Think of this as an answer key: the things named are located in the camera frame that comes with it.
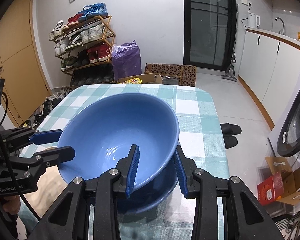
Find white washing machine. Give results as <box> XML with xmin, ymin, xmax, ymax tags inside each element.
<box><xmin>269</xmin><ymin>74</ymin><xmax>300</xmax><ymax>168</ymax></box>

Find patterned cardboard box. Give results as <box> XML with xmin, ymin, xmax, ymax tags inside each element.
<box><xmin>145</xmin><ymin>63</ymin><xmax>197</xmax><ymax>87</ymax></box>

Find wooden door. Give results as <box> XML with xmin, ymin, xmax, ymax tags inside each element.
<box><xmin>0</xmin><ymin>0</ymin><xmax>51</xmax><ymax>126</ymax></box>

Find kitchen faucet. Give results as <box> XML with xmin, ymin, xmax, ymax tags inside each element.
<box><xmin>275</xmin><ymin>16</ymin><xmax>286</xmax><ymax>35</ymax></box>

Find black slippers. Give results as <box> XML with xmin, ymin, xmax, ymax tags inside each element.
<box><xmin>221</xmin><ymin>123</ymin><xmax>242</xmax><ymax>150</ymax></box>

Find open cardboard box snacks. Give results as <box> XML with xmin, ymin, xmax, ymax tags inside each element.
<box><xmin>118</xmin><ymin>73</ymin><xmax>163</xmax><ymax>84</ymax></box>

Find blue bowl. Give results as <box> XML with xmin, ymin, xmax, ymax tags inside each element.
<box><xmin>117</xmin><ymin>159</ymin><xmax>178</xmax><ymax>215</ymax></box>
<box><xmin>58</xmin><ymin>93</ymin><xmax>180</xmax><ymax>190</ymax></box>

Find left hand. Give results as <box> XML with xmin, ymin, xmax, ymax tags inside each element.
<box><xmin>0</xmin><ymin>195</ymin><xmax>21</xmax><ymax>215</ymax></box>

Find red cardboard box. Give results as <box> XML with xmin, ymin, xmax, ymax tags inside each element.
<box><xmin>257</xmin><ymin>173</ymin><xmax>285</xmax><ymax>206</ymax></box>

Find white electric kettle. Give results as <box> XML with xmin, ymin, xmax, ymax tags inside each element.
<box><xmin>245</xmin><ymin>12</ymin><xmax>261</xmax><ymax>28</ymax></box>

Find open brown cardboard box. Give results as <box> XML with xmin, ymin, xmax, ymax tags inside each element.
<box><xmin>265</xmin><ymin>157</ymin><xmax>300</xmax><ymax>206</ymax></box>

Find wooden shoe rack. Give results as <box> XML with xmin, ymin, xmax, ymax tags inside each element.
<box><xmin>49</xmin><ymin>2</ymin><xmax>116</xmax><ymax>88</ymax></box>

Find cordless vacuum cleaner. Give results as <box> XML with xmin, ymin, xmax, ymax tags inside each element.
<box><xmin>221</xmin><ymin>52</ymin><xmax>237</xmax><ymax>82</ymax></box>

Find purple bag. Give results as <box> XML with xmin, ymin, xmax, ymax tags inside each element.
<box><xmin>111</xmin><ymin>40</ymin><xmax>142</xmax><ymax>81</ymax></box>

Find white kitchen cabinets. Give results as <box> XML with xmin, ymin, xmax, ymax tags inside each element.
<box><xmin>238</xmin><ymin>28</ymin><xmax>300</xmax><ymax>129</ymax></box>

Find black glass door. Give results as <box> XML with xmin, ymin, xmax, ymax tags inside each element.
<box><xmin>183</xmin><ymin>0</ymin><xmax>237</xmax><ymax>72</ymax></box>

